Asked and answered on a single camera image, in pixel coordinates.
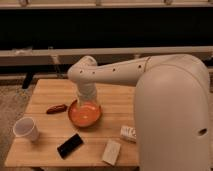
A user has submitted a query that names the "grey horizontal rail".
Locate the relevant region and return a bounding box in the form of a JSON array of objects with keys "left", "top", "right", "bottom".
[{"left": 0, "top": 46, "right": 213, "bottom": 66}]

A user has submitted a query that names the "white printed snack packet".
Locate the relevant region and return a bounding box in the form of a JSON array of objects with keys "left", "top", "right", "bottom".
[{"left": 120, "top": 125, "right": 136, "bottom": 142}]

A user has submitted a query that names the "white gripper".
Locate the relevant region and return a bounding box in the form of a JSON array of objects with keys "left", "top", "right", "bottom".
[{"left": 77, "top": 83, "right": 97, "bottom": 105}]

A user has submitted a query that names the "white paper cup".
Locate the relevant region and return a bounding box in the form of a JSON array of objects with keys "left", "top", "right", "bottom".
[{"left": 13, "top": 117, "right": 39, "bottom": 142}]

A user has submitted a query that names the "wooden table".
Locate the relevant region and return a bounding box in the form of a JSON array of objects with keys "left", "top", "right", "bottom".
[{"left": 5, "top": 79, "right": 138, "bottom": 167}]

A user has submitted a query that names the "brown sausage-shaped object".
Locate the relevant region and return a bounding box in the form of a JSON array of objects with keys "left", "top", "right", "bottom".
[{"left": 46, "top": 104, "right": 67, "bottom": 114}]

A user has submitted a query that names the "white rectangular block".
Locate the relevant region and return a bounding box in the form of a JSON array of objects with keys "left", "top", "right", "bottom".
[{"left": 102, "top": 140, "right": 121, "bottom": 165}]

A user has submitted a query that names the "orange ceramic bowl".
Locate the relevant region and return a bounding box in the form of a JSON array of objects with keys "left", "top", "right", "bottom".
[{"left": 68, "top": 100, "right": 101, "bottom": 128}]

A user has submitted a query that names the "black rectangular phone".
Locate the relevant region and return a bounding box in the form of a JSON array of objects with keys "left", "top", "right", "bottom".
[{"left": 57, "top": 134, "right": 83, "bottom": 159}]

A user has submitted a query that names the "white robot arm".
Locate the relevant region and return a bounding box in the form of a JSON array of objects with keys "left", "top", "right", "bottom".
[{"left": 68, "top": 54, "right": 211, "bottom": 171}]

